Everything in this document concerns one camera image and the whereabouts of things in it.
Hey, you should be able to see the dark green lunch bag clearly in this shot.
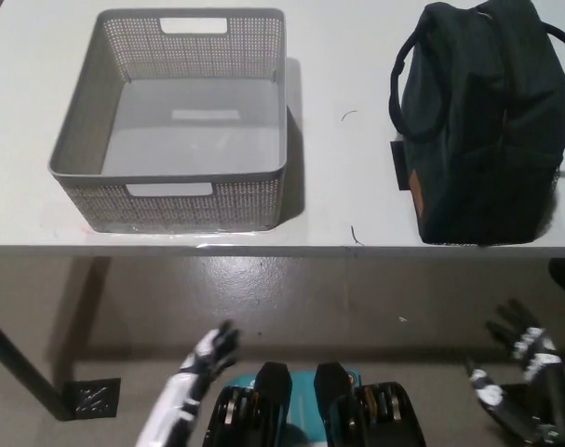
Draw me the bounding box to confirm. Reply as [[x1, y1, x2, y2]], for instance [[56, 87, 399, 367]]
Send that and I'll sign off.
[[387, 0, 565, 247]]

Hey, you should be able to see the grey perforated plastic basket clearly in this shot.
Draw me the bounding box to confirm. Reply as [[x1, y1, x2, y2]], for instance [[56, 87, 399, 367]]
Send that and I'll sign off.
[[47, 7, 290, 234]]

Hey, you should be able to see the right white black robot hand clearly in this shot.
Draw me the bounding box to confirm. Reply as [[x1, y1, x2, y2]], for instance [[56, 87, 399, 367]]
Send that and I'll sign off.
[[465, 297, 565, 447]]

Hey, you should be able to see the black floor tape square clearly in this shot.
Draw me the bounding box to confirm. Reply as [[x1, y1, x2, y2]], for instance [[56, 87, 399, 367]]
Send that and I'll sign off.
[[61, 377, 123, 418]]

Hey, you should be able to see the black tape patch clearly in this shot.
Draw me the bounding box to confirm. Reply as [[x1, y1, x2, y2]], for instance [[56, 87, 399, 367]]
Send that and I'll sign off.
[[389, 139, 411, 192]]

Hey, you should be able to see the black metal table leg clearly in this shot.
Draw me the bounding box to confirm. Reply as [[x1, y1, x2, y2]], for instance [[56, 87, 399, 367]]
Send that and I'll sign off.
[[0, 307, 72, 422]]

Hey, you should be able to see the black teal robot torso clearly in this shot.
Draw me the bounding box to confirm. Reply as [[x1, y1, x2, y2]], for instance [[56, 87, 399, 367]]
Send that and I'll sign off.
[[202, 360, 427, 447]]

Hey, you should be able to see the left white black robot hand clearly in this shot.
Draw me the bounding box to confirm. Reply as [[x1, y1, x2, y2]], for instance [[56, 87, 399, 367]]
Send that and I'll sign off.
[[136, 319, 244, 447]]

